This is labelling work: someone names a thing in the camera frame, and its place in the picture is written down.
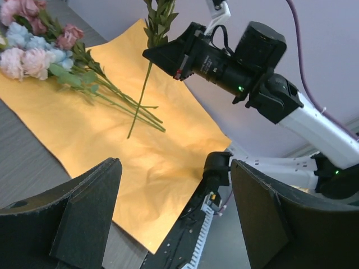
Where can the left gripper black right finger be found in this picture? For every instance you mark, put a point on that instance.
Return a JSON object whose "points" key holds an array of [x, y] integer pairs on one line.
{"points": [[284, 227]]}

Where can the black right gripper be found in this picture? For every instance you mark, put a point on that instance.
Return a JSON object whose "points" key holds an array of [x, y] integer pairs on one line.
{"points": [[195, 53]]}

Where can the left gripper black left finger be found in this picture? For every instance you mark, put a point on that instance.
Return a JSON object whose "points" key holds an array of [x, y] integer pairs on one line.
{"points": [[64, 227]]}

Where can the brown rose stem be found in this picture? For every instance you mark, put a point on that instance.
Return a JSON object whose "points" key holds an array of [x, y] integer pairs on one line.
{"points": [[160, 17]]}

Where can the orange wrapping paper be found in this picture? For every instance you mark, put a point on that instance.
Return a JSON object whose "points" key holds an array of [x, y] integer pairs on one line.
{"points": [[161, 170]]}

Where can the artificial flower bouquet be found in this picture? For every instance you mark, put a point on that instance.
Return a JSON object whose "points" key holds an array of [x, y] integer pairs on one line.
{"points": [[37, 46]]}

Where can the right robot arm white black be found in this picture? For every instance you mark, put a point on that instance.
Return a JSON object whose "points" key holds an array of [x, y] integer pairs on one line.
{"points": [[333, 170]]}

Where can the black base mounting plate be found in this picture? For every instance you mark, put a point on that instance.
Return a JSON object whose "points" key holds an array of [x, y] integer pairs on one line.
{"points": [[177, 248]]}

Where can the white slotted cable duct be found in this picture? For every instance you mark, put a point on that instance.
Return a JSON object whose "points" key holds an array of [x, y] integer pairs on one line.
{"points": [[208, 208]]}

